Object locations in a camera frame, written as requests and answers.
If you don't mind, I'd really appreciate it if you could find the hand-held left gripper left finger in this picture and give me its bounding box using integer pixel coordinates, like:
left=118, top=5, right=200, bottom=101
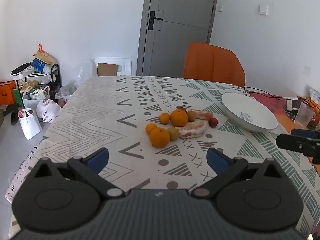
left=29, top=148, right=125, bottom=200

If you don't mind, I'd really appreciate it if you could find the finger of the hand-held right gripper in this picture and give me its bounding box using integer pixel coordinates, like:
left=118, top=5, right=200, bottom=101
left=291, top=129, right=320, bottom=139
left=276, top=134, right=320, bottom=164

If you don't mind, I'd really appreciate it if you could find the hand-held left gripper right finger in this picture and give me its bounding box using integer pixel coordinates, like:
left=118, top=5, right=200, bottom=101
left=191, top=148, right=284, bottom=200

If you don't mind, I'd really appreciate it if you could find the large peeled pomelo piece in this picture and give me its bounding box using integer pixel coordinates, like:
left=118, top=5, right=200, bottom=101
left=175, top=119, right=208, bottom=139

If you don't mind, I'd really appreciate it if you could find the small peeled pomelo piece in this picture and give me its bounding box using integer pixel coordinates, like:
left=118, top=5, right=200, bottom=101
left=190, top=109, right=214, bottom=121

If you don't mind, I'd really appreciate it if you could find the white shallow bowl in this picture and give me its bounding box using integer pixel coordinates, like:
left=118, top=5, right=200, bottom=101
left=221, top=92, right=279, bottom=132

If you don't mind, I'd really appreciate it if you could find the large orange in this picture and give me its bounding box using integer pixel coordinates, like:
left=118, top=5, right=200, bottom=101
left=149, top=127, right=170, bottom=148
left=170, top=109, right=188, bottom=127

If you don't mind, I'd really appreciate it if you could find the red jar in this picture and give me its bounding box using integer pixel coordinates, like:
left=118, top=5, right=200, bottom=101
left=308, top=113, right=320, bottom=131

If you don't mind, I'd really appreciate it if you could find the clear plastic cup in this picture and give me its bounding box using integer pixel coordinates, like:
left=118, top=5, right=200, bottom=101
left=294, top=102, right=314, bottom=131

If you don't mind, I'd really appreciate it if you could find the white charger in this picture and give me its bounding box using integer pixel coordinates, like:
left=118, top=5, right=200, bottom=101
left=286, top=99, right=303, bottom=111

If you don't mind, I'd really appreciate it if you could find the yellow packet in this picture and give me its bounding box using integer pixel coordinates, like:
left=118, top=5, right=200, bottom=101
left=306, top=86, right=320, bottom=106

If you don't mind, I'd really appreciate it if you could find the red orange cloth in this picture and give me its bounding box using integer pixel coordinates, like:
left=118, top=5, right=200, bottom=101
left=246, top=91, right=320, bottom=137

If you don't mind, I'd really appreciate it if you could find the patterned white tablecloth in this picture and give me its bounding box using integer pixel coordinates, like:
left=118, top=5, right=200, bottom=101
left=5, top=76, right=320, bottom=240

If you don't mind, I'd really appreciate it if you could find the white red plastic bag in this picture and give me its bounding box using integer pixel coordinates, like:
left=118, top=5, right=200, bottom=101
left=36, top=99, right=61, bottom=123

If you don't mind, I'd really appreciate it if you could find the clear plastic bag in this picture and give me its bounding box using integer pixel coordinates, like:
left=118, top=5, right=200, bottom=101
left=54, top=83, right=79, bottom=105

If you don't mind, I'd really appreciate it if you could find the white paper bag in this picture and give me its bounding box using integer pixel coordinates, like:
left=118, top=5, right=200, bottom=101
left=18, top=108, right=42, bottom=140

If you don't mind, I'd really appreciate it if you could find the white bag with yellowish contents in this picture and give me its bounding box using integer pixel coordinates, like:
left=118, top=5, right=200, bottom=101
left=21, top=80, right=51, bottom=111

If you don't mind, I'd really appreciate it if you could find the brown cardboard box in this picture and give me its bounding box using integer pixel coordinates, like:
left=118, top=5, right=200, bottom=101
left=97, top=63, right=119, bottom=77

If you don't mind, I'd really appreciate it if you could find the black metal rack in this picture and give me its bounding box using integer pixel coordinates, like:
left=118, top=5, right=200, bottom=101
left=17, top=64, right=62, bottom=100

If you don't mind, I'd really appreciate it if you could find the orange chair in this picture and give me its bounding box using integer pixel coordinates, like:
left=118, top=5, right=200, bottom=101
left=182, top=42, right=246, bottom=87

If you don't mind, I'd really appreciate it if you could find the green box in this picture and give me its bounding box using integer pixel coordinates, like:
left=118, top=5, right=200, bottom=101
left=12, top=88, right=23, bottom=107

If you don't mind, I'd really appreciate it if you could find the blue white bag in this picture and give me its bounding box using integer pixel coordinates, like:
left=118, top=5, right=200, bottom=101
left=32, top=58, right=47, bottom=72

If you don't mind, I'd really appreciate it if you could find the orange box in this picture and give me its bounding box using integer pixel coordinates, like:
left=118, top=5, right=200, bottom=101
left=0, top=81, right=16, bottom=105

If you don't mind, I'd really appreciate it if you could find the brown paper bag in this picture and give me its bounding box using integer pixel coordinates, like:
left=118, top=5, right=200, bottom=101
left=33, top=44, right=56, bottom=67

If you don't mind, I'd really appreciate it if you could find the black folded umbrella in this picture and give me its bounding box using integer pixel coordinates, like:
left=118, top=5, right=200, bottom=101
left=10, top=62, right=33, bottom=76

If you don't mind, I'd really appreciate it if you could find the grey door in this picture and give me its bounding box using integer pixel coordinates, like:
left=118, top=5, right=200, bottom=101
left=137, top=0, right=220, bottom=77

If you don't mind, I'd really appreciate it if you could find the black cable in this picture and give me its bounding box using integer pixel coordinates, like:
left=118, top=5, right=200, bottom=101
left=244, top=87, right=300, bottom=101

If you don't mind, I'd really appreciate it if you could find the cardboard box in white frame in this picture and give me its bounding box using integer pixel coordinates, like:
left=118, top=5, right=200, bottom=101
left=93, top=57, right=132, bottom=77

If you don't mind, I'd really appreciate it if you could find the black door handle lock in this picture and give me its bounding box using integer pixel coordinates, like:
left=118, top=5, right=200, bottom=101
left=148, top=11, right=164, bottom=30

